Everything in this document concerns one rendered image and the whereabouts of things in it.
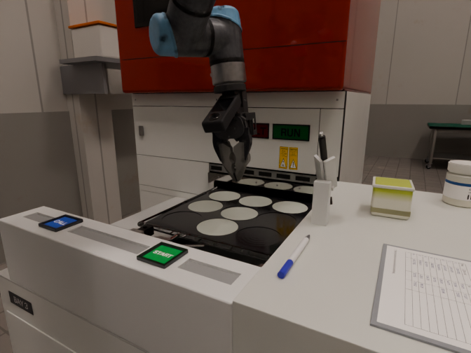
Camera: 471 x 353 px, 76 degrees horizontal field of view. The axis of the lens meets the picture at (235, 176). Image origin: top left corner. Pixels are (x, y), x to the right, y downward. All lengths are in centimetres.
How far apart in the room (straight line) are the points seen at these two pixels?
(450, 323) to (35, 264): 66
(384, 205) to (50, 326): 71
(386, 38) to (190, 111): 648
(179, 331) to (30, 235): 35
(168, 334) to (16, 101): 249
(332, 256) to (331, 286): 8
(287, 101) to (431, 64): 641
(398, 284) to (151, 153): 103
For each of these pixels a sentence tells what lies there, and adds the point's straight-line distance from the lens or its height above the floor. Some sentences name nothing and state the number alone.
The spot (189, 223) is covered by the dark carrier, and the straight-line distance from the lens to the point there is 77.
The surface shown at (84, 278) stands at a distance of 59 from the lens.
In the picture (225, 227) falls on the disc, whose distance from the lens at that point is 73.
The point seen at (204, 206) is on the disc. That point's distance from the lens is 88.
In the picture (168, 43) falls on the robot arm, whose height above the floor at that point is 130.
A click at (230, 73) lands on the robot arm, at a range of 66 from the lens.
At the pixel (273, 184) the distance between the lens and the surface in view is 99.
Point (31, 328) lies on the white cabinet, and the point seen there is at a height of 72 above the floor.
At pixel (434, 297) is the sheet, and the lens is 46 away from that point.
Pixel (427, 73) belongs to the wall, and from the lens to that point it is 727.
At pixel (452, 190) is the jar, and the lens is 83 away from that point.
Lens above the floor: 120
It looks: 14 degrees down
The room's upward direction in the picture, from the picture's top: straight up
